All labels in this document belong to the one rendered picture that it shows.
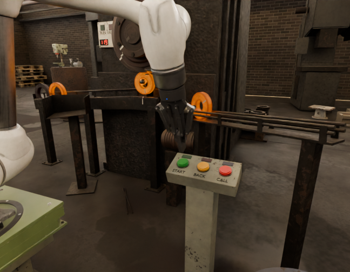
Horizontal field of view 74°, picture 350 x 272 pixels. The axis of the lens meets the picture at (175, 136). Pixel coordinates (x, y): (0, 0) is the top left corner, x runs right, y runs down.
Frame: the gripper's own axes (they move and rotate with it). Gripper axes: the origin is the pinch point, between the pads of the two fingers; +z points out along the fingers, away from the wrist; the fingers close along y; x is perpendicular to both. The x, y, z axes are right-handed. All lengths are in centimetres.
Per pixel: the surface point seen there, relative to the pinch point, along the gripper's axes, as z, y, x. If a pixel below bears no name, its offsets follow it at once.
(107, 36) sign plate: -12, 99, -96
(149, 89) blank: 18, 56, -72
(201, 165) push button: 8.6, -6.5, 1.1
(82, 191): 79, 101, -18
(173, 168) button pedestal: 9.5, 3.1, 3.5
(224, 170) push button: 8.7, -14.6, 1.3
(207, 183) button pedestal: 10.7, -10.1, 6.1
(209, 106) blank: 17, 7, -52
